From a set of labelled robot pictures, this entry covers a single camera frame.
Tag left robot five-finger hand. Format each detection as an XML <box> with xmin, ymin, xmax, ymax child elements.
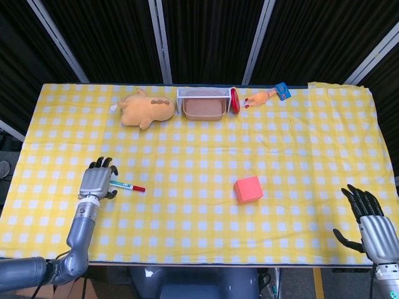
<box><xmin>77</xmin><ymin>156</ymin><xmax>120</xmax><ymax>201</ymax></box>

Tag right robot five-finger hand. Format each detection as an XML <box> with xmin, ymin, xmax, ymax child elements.
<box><xmin>332</xmin><ymin>184</ymin><xmax>399</xmax><ymax>266</ymax></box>

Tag teal marker pen red cap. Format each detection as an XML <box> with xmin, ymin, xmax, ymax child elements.
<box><xmin>109</xmin><ymin>179</ymin><xmax>147</xmax><ymax>193</ymax></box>

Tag pink cube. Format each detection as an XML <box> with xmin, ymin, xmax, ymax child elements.
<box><xmin>234</xmin><ymin>175</ymin><xmax>264</xmax><ymax>205</ymax></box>

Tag tan plush animal toy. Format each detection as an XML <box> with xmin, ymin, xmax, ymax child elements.
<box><xmin>110</xmin><ymin>88</ymin><xmax>176</xmax><ymax>130</ymax></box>

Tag yellow checkered tablecloth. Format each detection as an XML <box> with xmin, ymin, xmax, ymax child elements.
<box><xmin>0</xmin><ymin>81</ymin><xmax>399</xmax><ymax>266</ymax></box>

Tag brown rectangular tub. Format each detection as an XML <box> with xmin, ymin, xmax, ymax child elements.
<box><xmin>183</xmin><ymin>98</ymin><xmax>226</xmax><ymax>121</ymax></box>

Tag grey robot torso base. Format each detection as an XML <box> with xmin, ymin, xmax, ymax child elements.
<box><xmin>128</xmin><ymin>266</ymin><xmax>261</xmax><ymax>299</ymax></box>

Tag black pleated curtain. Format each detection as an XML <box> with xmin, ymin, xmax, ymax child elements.
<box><xmin>0</xmin><ymin>0</ymin><xmax>399</xmax><ymax>138</ymax></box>

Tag red round lid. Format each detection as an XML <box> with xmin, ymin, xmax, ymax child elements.
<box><xmin>230</xmin><ymin>88</ymin><xmax>241</xmax><ymax>114</ymax></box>

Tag blue paper tag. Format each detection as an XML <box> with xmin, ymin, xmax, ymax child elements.
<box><xmin>274</xmin><ymin>82</ymin><xmax>290</xmax><ymax>102</ymax></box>

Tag orange rubber chicken toy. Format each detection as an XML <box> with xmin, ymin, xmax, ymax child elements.
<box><xmin>243</xmin><ymin>88</ymin><xmax>278</xmax><ymax>109</ymax></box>

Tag silver aluminium frame post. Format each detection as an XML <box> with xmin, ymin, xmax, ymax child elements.
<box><xmin>241</xmin><ymin>0</ymin><xmax>277</xmax><ymax>85</ymax></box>
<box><xmin>26</xmin><ymin>0</ymin><xmax>90</xmax><ymax>84</ymax></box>
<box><xmin>0</xmin><ymin>119</ymin><xmax>26</xmax><ymax>143</ymax></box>
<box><xmin>148</xmin><ymin>0</ymin><xmax>173</xmax><ymax>84</ymax></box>
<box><xmin>344</xmin><ymin>21</ymin><xmax>399</xmax><ymax>85</ymax></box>

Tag white wire mesh rack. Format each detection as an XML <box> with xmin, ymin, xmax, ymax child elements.
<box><xmin>176</xmin><ymin>88</ymin><xmax>233</xmax><ymax>116</ymax></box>

